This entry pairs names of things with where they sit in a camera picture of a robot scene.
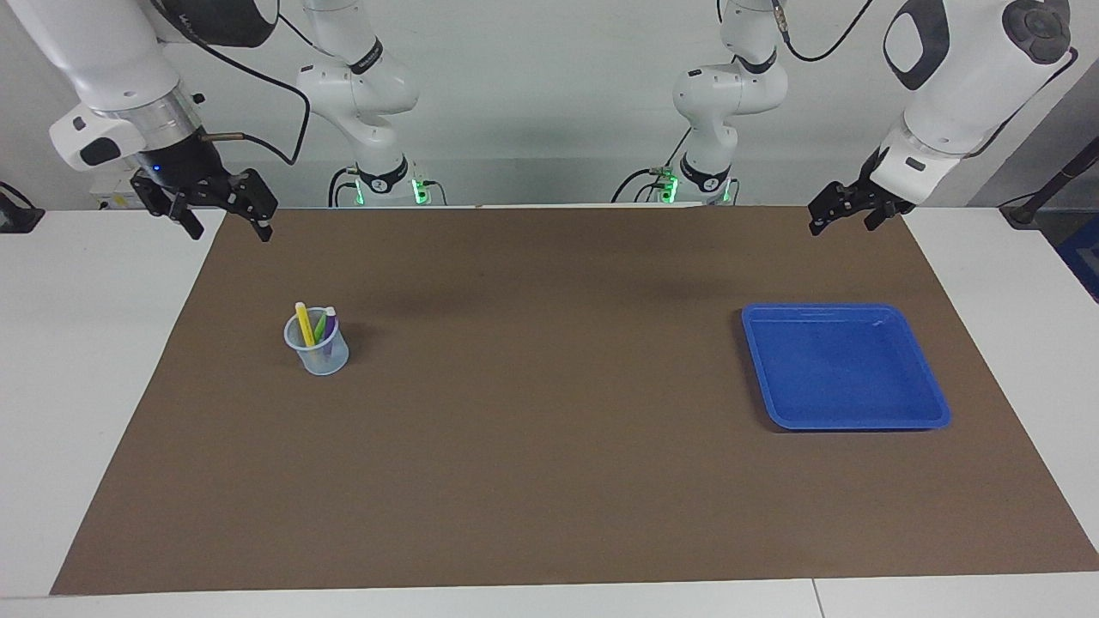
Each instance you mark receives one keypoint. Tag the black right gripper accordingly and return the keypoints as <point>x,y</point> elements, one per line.
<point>185,172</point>

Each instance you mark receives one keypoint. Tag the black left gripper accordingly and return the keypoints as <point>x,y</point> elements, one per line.
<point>883,187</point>

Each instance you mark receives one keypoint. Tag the yellow pen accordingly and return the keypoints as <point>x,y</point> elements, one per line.
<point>304,322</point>

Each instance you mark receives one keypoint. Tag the green pen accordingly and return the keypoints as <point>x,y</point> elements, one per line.
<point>320,326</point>

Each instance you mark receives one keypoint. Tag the purple pen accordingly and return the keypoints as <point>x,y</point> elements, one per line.
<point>330,324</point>

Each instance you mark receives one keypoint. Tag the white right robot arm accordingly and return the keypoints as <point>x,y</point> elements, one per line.
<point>112,60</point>

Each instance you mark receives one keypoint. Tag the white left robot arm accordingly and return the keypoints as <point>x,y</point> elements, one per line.
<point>962,86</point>

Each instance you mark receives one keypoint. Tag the blue plastic tray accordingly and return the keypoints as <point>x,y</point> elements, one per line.
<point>846,369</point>

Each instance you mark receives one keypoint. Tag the black stand pole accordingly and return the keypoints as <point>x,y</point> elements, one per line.
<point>1052,184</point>

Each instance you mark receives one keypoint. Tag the black table clamp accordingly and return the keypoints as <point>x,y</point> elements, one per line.
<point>17,215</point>

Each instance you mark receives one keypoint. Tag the translucent plastic cup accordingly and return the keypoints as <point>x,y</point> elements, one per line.
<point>324,362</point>

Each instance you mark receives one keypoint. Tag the blue box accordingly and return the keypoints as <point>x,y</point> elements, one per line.
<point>1083,262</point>

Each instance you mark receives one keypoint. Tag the brown table mat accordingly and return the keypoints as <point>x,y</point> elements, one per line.
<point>549,412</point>

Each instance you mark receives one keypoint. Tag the white wall socket box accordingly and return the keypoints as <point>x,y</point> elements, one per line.
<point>116,193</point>

